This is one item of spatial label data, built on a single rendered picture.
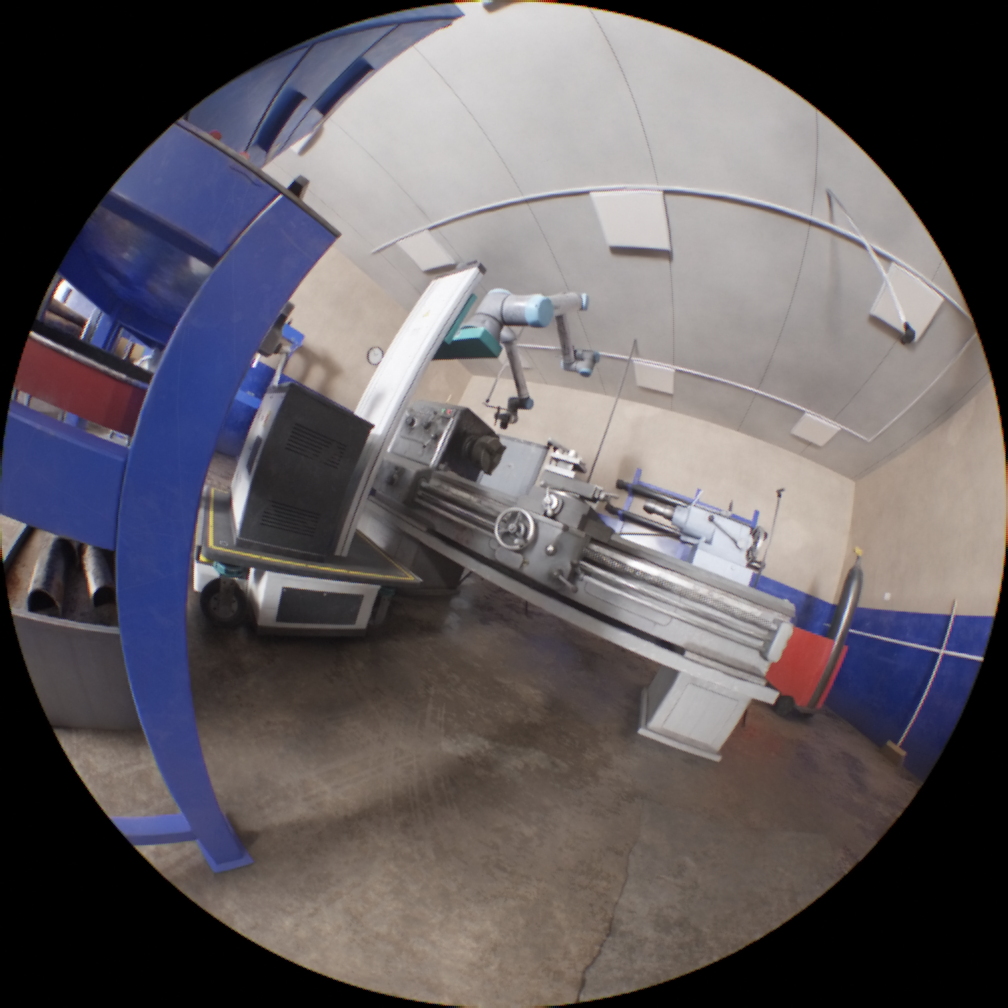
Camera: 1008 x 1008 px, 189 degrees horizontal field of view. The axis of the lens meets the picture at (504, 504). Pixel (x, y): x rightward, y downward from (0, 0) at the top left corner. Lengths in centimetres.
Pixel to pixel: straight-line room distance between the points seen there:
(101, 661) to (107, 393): 57
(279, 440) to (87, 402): 78
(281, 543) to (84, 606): 67
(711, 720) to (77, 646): 206
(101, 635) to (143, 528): 49
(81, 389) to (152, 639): 18
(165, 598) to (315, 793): 64
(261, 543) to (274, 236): 93
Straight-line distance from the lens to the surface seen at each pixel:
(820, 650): 326
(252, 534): 105
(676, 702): 163
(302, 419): 99
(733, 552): 171
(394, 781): 90
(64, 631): 73
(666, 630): 156
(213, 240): 23
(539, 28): 282
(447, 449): 210
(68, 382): 29
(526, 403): 230
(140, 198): 26
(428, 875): 79
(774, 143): 277
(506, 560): 149
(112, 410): 27
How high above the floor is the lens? 72
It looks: 2 degrees up
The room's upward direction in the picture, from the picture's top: 23 degrees clockwise
